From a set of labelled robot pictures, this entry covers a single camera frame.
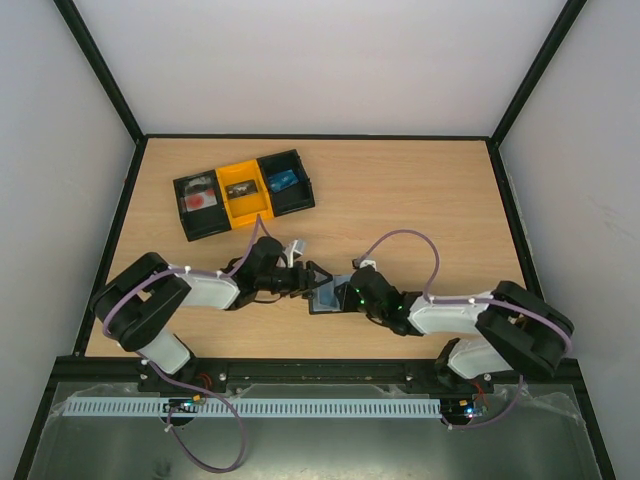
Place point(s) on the yellow bin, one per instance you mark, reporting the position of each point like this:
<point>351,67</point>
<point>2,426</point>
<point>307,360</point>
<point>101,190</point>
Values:
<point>244,211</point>

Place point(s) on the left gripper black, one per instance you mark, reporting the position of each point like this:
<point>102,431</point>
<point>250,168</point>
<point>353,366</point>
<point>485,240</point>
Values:
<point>308,276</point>

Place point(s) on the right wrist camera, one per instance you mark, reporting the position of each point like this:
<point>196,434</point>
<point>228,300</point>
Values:
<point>364,262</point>

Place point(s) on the black bin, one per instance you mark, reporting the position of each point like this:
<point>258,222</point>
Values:
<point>296,198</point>
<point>206,222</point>

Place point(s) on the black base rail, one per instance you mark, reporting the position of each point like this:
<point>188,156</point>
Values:
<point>222,375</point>

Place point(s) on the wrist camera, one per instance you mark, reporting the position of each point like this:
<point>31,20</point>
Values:
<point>293,252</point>
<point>364,262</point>

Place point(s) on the light blue cable duct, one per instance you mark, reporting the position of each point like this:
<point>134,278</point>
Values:
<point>255,408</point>

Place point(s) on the dark picture card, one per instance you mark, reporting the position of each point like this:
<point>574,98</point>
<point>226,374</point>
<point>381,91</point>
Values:
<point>241,189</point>

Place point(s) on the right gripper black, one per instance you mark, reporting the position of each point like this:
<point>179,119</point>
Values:
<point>343,293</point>

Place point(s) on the black card holder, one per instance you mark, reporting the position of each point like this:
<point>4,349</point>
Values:
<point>339,293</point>

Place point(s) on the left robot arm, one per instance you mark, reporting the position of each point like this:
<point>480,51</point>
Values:
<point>136,307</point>

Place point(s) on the blue card in bin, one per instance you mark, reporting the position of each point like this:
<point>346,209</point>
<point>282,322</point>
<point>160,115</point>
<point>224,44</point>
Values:
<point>282,180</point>

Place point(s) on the red white card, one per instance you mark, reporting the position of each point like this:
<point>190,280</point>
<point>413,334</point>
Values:
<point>199,193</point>

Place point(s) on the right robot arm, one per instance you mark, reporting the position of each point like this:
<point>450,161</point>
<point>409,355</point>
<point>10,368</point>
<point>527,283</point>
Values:
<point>505,329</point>

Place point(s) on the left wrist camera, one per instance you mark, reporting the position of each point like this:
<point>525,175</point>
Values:
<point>293,252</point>

